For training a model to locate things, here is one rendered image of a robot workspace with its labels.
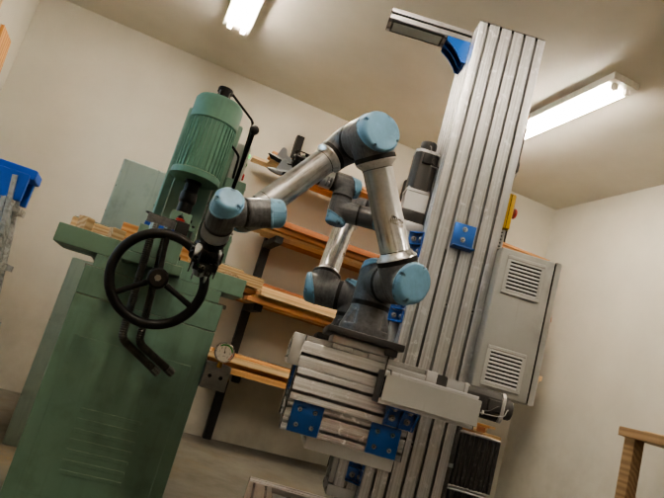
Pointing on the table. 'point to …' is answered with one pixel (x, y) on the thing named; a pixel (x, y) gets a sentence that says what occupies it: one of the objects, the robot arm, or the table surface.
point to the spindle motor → (207, 140)
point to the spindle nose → (188, 196)
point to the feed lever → (245, 153)
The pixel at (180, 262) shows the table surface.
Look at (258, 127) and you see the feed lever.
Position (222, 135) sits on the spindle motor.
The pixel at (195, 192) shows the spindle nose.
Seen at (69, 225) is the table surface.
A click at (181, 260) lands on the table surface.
